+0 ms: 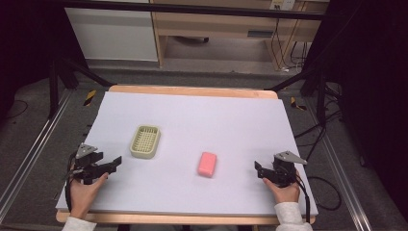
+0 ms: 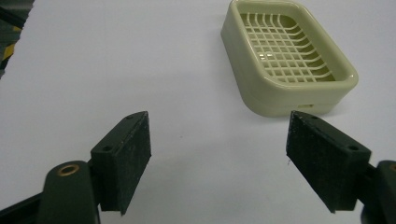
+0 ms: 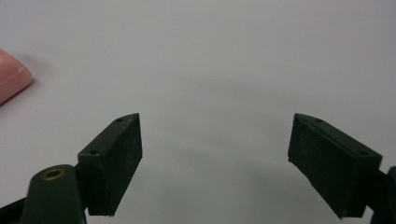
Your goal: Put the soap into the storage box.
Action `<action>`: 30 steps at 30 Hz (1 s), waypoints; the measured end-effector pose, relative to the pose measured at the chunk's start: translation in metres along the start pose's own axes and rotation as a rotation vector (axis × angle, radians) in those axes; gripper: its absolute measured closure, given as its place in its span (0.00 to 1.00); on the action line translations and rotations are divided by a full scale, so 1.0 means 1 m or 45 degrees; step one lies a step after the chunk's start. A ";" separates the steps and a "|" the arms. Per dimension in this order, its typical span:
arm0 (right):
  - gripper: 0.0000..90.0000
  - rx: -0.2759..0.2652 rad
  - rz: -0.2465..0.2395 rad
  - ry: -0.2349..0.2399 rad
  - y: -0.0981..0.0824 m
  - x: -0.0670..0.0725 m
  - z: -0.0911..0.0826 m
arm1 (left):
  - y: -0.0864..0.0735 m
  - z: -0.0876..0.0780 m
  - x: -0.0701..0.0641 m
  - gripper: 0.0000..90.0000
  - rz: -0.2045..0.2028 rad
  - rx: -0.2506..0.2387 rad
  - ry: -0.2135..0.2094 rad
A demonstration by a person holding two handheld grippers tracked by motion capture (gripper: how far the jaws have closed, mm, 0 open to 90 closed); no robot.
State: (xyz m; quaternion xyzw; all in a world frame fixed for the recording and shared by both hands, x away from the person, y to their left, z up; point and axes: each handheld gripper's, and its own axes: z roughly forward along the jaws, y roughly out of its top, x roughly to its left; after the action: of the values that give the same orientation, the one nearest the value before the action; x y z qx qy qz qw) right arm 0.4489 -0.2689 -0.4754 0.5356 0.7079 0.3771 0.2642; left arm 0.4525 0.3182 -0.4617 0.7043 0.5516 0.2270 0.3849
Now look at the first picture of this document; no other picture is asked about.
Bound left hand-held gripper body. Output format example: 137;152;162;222
67;142;111;186

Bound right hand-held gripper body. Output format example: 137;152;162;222
265;150;308;189

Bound pale green soap dish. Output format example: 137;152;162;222
129;124;162;160

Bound pink soap bar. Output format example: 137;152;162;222
197;151;217;178

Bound person's right hand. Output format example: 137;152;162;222
262;170;301;204

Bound person's left hand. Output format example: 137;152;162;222
69;171;110;220

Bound yellow black striped tape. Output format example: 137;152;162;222
290;96;307;112
83;89;97;107

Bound white foam mat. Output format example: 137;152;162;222
55;90;319;218

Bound wooden table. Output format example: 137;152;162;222
55;84;317;225

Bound white cabinet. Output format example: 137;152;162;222
64;0;160;63

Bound wooden desk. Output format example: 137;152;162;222
149;0;331;71

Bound left hand-held gripper cable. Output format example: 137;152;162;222
64;151;79;214

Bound hand-held gripper cable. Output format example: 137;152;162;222
64;151;79;214
294;174;312;224

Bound right hand-held gripper cable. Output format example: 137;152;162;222
294;174;312;224

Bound black floor cable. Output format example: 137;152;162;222
307;175;343;212

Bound aluminium floor rail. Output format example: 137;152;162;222
0;90;73;222
305;95;373;231

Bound hanging desk cables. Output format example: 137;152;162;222
269;3;309;72

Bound black metal frame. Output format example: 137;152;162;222
47;0;331;119

